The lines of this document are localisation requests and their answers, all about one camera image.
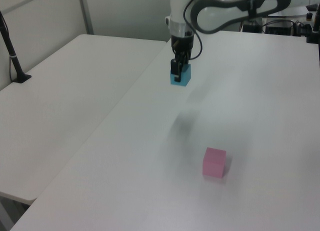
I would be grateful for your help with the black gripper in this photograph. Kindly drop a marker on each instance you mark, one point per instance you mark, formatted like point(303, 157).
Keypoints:
point(182, 44)

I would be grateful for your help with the blue cube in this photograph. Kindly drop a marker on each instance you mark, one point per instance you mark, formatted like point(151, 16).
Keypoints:
point(186, 77)

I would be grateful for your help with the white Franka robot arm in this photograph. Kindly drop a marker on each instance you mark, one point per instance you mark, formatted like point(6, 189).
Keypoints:
point(175, 6)

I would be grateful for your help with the pink cube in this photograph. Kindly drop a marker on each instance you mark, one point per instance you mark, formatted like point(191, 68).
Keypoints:
point(213, 163)

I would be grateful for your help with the small black device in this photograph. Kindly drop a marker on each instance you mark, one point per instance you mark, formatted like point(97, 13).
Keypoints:
point(251, 28)

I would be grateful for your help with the black electronics box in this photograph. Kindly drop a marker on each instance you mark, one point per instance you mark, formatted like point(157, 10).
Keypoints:
point(280, 28)

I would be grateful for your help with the white side table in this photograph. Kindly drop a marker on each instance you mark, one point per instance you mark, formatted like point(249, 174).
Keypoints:
point(62, 103)

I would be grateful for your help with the grey metal frame post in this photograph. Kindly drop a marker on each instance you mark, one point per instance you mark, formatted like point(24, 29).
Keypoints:
point(86, 13)

